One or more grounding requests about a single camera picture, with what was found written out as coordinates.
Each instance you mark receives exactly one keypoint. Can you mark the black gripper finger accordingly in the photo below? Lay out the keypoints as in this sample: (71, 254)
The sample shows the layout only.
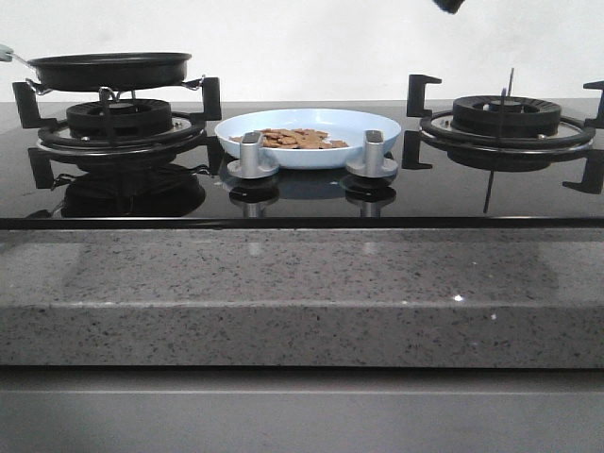
(449, 6)

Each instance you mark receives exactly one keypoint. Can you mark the light blue plate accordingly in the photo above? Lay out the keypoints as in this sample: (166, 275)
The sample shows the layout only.
(339, 124)

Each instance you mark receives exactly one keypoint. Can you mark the brown meat pieces pile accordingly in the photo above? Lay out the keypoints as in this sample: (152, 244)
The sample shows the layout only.
(299, 138)

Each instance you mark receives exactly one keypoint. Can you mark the black frying pan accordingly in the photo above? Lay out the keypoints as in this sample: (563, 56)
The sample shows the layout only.
(118, 71)

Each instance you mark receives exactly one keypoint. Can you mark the right black gas burner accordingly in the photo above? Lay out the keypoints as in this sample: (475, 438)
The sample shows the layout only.
(513, 116)

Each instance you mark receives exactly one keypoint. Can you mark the black gas burner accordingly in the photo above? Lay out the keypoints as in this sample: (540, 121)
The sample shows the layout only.
(130, 118)
(513, 116)

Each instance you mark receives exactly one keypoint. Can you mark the right silver stove knob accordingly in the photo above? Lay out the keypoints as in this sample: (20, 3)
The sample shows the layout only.
(372, 163)

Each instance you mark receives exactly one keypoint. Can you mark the silver stove knob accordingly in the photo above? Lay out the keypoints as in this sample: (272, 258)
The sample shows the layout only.
(372, 163)
(253, 163)

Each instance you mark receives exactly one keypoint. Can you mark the left silver stove knob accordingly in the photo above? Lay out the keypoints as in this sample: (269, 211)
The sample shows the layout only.
(253, 163)

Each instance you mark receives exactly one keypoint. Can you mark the left black gas burner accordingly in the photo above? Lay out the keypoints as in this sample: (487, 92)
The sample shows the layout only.
(130, 118)

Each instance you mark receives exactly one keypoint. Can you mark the black glass cooktop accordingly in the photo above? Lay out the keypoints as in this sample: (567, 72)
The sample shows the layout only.
(433, 189)

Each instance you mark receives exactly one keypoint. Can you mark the left black pan support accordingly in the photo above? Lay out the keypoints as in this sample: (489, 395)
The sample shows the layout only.
(114, 155)

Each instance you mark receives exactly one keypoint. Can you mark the wire pan trivet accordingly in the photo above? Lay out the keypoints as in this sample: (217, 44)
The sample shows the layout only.
(40, 89)

